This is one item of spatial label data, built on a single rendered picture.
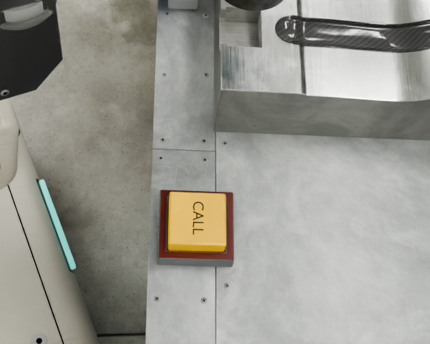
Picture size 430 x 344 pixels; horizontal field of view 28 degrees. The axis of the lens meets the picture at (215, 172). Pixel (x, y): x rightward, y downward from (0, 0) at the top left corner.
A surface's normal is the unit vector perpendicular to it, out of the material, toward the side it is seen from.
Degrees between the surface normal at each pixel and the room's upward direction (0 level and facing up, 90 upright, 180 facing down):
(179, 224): 0
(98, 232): 0
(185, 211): 0
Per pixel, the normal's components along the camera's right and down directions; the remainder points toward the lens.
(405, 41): -0.17, -0.47
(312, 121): 0.00, 0.89
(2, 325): 0.08, -0.45
